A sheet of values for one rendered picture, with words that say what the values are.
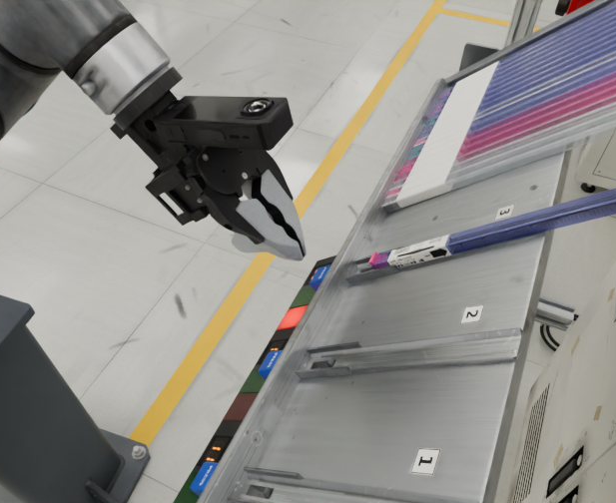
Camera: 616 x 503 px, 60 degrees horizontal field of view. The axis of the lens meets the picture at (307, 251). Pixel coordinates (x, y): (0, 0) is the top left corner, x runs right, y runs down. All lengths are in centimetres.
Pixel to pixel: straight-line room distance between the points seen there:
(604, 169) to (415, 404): 148
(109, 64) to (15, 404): 54
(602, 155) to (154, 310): 131
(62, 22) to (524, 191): 39
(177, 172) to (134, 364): 91
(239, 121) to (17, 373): 53
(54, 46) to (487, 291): 38
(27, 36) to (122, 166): 138
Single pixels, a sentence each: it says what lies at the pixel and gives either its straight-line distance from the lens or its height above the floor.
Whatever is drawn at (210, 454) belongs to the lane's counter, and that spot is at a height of 66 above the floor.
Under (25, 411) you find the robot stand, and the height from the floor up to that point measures 40.
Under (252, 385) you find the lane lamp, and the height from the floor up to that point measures 66.
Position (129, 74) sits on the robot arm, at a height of 90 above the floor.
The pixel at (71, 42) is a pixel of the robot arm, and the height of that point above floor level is 92.
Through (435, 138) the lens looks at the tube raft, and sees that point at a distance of 64.
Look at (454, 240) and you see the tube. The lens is 44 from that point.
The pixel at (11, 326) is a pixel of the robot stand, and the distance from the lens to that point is 79.
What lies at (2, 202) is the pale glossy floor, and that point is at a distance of 189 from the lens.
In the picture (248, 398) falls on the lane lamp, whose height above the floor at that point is 66.
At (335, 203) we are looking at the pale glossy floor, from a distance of 164.
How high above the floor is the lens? 113
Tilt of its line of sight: 49 degrees down
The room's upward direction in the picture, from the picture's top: straight up
